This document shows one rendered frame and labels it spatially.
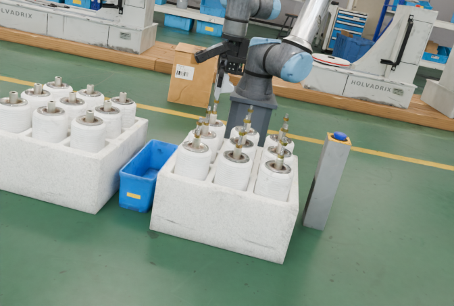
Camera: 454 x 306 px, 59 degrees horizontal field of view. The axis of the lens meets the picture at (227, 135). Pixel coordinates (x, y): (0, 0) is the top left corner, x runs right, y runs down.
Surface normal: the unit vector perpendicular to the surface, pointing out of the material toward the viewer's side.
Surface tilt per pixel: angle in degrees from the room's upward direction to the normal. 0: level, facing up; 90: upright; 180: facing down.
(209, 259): 0
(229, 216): 90
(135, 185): 92
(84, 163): 90
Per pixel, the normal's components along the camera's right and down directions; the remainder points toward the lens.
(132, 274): 0.19, -0.92
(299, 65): 0.57, 0.50
